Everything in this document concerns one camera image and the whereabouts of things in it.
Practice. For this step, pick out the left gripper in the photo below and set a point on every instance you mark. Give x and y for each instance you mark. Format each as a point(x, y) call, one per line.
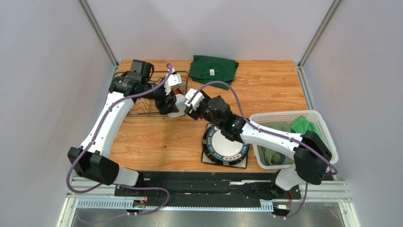
point(170, 107)

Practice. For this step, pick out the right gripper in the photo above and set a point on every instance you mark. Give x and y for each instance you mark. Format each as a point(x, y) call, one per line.
point(194, 111)

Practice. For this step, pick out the white ribbed bowl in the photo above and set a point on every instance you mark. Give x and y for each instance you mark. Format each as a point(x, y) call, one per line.
point(180, 100)

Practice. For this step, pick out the green rimmed round plate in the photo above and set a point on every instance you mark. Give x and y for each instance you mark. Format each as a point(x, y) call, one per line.
point(216, 146)

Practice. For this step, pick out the brown rimmed round plate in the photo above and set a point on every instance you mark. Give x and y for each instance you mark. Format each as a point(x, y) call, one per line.
point(207, 154)

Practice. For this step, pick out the square floral plate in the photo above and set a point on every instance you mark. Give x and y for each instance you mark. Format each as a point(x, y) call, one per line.
point(244, 163)

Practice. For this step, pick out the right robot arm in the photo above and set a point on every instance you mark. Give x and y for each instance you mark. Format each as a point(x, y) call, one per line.
point(310, 155)

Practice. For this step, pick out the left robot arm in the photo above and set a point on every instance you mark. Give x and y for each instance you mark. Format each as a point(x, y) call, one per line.
point(91, 159)

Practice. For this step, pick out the dark green folded shirt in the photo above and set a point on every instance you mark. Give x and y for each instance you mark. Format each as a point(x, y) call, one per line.
point(204, 69)

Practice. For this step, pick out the olive green shirt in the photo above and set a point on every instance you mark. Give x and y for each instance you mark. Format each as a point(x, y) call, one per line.
point(269, 157)

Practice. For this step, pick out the white laundry basket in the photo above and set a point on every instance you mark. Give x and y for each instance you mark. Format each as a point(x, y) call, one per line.
point(289, 116)

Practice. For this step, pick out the bright green cloth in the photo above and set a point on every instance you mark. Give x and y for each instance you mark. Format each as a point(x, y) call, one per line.
point(302, 125)

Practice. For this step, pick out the black wire dish rack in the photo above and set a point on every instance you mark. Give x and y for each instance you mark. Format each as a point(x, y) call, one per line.
point(131, 86)

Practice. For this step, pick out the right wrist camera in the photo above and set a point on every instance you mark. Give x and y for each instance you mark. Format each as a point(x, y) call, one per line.
point(193, 98)

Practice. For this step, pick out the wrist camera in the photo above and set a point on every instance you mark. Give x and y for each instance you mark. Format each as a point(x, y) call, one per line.
point(172, 81)
point(193, 98)

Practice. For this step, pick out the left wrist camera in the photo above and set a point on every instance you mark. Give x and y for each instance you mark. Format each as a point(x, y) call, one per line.
point(172, 81)

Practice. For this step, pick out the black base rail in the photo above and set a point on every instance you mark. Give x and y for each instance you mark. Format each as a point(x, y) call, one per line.
point(206, 189)

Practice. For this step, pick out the left aluminium frame post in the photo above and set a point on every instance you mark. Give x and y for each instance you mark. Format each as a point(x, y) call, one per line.
point(87, 10)

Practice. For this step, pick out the aluminium frame post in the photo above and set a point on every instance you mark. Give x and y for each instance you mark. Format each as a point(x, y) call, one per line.
point(87, 10)
point(335, 5)

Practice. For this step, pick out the right aluminium frame post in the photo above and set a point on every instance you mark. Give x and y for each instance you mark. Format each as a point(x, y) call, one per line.
point(335, 5)

